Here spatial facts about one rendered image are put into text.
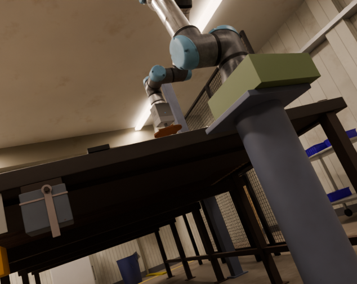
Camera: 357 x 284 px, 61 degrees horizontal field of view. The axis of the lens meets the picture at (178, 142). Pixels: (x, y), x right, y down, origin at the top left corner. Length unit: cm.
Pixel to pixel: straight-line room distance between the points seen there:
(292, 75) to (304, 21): 438
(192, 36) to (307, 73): 39
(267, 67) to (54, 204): 76
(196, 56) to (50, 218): 69
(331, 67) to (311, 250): 424
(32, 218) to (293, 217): 77
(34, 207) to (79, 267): 505
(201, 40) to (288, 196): 57
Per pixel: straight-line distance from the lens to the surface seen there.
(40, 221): 101
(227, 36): 114
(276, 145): 96
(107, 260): 693
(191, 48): 105
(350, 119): 493
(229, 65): 108
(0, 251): 102
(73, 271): 604
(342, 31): 479
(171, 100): 359
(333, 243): 97
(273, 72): 95
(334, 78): 501
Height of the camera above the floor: 56
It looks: 16 degrees up
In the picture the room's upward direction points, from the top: 20 degrees counter-clockwise
